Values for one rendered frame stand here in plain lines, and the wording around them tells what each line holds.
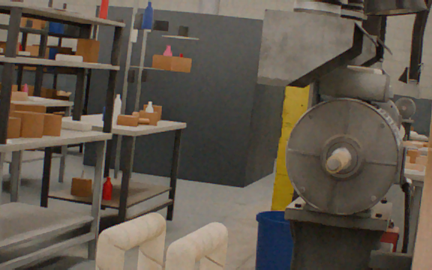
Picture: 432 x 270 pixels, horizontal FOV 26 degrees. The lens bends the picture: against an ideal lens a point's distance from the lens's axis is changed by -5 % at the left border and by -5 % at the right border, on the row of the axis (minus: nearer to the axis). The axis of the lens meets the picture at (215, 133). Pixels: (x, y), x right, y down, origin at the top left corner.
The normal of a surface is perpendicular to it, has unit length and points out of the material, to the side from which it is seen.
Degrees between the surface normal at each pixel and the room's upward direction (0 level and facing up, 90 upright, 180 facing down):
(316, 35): 90
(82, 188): 90
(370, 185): 95
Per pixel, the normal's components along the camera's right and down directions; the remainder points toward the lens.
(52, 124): 0.62, 0.12
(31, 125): 0.83, 0.13
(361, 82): -0.21, 0.04
